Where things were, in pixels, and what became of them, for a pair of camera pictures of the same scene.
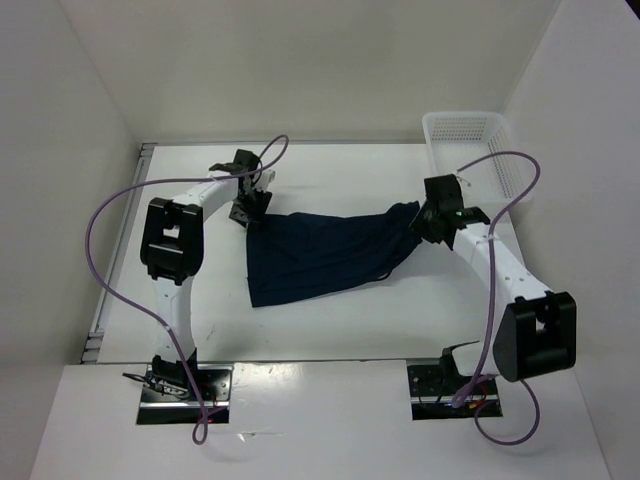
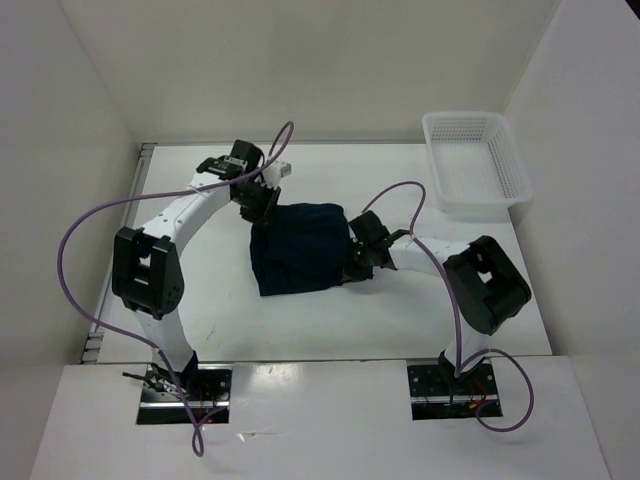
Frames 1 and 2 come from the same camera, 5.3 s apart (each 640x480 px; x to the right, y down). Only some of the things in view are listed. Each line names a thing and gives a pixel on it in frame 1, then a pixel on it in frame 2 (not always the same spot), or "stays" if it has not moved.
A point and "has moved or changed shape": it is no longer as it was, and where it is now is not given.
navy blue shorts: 293,256 has moved or changed shape
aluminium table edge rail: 93,350 stays
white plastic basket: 483,151 stays
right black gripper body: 422,223 -> 360,266
